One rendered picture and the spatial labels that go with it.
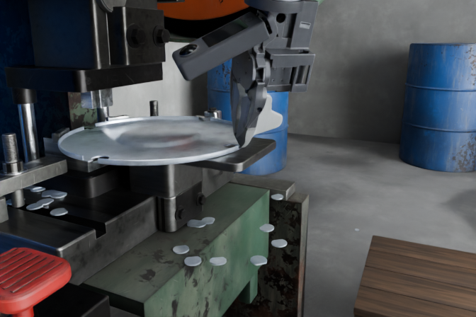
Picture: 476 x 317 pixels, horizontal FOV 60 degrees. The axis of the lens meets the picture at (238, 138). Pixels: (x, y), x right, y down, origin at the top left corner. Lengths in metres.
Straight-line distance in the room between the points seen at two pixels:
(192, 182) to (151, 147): 0.10
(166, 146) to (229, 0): 0.45
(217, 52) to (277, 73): 0.09
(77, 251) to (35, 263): 0.17
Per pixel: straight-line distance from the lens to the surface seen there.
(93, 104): 0.70
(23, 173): 0.63
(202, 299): 0.64
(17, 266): 0.38
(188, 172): 0.65
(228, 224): 0.67
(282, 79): 0.54
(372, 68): 3.86
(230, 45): 0.49
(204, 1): 0.98
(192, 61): 0.49
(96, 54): 0.62
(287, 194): 0.83
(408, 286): 1.13
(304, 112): 4.04
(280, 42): 0.53
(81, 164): 0.67
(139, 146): 0.60
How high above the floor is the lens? 0.94
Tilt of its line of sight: 14 degrees down
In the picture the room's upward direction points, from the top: straight up
